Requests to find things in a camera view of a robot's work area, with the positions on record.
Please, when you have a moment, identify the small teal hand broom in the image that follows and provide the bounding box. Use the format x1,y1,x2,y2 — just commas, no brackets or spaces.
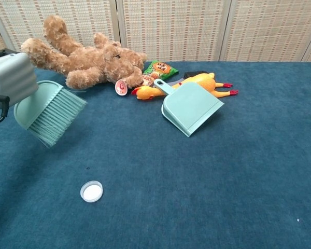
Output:
13,80,88,149

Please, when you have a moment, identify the round pink hang tag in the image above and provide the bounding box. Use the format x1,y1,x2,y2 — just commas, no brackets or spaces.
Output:
115,79,129,96

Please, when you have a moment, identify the brown plush teddy bear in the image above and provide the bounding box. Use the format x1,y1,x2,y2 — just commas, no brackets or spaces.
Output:
20,15,148,91

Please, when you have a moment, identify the black handled tool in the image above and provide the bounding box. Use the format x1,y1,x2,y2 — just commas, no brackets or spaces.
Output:
168,71,208,86

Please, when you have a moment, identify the yellow rubber chicken toy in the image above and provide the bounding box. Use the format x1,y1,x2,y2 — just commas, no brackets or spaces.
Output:
131,72,239,101

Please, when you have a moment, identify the white bottle cap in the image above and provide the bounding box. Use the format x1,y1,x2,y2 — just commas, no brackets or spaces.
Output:
80,180,104,203

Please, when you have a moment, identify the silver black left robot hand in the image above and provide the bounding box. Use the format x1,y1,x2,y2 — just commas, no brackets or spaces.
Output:
0,49,39,108

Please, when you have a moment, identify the blue carpet table cover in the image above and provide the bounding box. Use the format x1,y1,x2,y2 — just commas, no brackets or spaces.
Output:
0,61,311,249

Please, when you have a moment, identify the small teal dustpan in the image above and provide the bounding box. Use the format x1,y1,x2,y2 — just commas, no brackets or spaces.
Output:
153,78,225,137

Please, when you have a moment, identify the green orange snack bag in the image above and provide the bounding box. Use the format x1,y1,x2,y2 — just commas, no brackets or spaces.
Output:
138,60,179,88

